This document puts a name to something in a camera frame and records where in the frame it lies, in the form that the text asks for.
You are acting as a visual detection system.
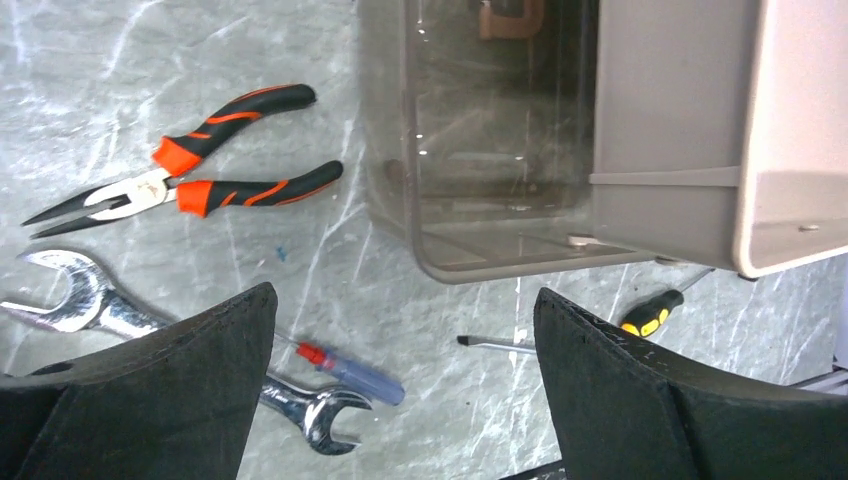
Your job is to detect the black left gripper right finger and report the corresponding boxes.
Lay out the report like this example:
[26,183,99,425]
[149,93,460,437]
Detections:
[534,288,847,479]

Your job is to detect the beige plastic toolbox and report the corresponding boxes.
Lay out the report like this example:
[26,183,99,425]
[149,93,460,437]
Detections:
[357,1,847,284]

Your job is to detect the large silver open wrench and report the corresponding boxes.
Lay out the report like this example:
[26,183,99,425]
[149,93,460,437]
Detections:
[1,249,373,456]

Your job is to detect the orange black needle nose pliers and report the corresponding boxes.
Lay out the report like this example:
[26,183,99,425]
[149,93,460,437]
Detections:
[19,83,346,241]

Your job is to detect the large black yellow screwdriver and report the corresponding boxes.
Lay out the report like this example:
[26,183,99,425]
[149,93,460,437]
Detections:
[456,335,536,356]
[619,268,715,338]

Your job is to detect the small blue precision screwdriver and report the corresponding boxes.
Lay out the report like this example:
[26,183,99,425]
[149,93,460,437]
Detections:
[274,333,406,406]

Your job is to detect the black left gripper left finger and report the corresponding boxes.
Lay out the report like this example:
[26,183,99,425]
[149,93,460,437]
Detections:
[1,283,278,479]

